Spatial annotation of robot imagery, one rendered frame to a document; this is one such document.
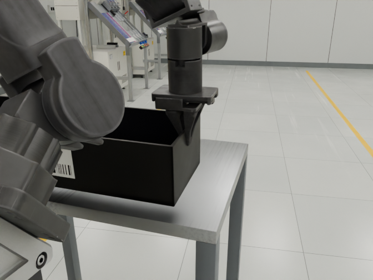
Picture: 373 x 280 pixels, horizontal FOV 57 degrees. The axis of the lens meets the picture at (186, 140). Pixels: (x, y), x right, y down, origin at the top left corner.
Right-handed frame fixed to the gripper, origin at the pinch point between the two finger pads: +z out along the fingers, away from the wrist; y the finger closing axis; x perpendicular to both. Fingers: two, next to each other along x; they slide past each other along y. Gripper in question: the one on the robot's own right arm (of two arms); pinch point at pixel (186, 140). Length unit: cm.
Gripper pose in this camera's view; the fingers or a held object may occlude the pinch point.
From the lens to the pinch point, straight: 62.1
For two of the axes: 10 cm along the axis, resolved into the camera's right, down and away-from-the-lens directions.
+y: -9.6, -1.0, 2.7
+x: -2.9, 3.8, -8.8
